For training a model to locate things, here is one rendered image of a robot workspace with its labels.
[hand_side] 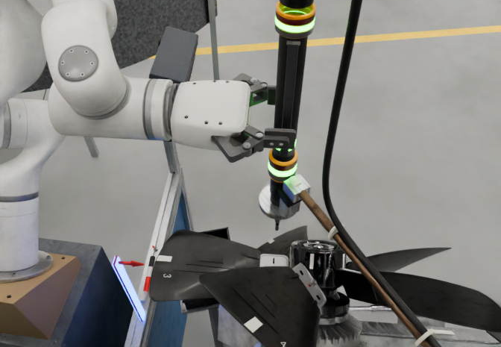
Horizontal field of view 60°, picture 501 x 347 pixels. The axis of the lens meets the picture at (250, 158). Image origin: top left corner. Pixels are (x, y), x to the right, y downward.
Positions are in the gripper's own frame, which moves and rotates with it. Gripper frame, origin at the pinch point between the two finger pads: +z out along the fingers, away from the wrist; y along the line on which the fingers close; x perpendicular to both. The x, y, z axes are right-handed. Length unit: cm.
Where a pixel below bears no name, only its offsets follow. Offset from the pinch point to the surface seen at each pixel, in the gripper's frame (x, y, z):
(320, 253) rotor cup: -38.4, -1.0, 9.3
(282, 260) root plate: -46.6, -3.2, 2.1
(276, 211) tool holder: -19.2, 2.5, -0.4
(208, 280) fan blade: -23.3, 13.5, -10.5
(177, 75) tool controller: -41, -59, -31
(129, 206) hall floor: -165, -94, -81
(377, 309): -54, 3, 24
